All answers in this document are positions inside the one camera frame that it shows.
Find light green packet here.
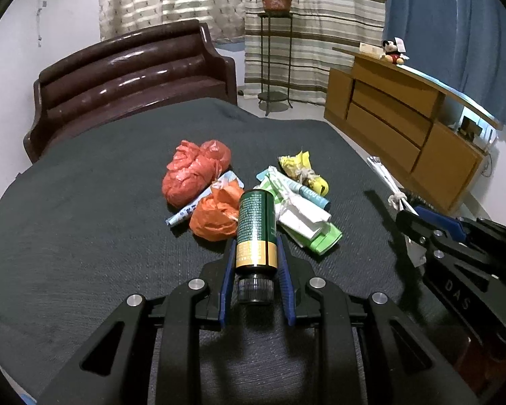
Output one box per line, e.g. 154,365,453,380
293,221,343,257

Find wooden cabinet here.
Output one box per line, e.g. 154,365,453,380
324,46,503,216

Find black metal plant stand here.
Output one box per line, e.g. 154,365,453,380
257,12,296,115

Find red plastic bag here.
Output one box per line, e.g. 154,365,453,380
161,139,232,209

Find small brown box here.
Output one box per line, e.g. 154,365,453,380
459,116,481,140

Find green bottle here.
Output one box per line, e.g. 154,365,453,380
235,189,278,304

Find long white knotted packet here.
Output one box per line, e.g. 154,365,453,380
367,156,426,268

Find yellow wrapper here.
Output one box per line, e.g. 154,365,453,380
277,150,330,197

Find dark brown leather sofa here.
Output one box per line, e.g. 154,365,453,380
23,19,239,164

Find teal tube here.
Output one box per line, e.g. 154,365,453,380
278,175,332,212

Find beige patterned curtain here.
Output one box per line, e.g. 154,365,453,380
98,0,247,45

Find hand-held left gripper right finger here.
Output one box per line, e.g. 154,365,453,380
276,235,480,405

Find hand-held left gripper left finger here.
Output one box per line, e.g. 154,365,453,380
38,236,239,405

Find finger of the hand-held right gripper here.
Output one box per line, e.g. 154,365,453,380
414,206,506,254
395,210,506,280

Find dark grey tablecloth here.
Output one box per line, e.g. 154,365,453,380
0,97,481,405

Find orange plastic bag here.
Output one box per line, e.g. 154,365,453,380
189,179,245,242

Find white wrapper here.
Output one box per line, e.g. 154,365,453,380
276,196,333,241

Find striped curtain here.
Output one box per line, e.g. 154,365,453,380
244,0,388,106

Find plush mouse toy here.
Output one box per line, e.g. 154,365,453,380
382,38,410,66

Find blue curtain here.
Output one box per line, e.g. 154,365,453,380
382,0,506,129

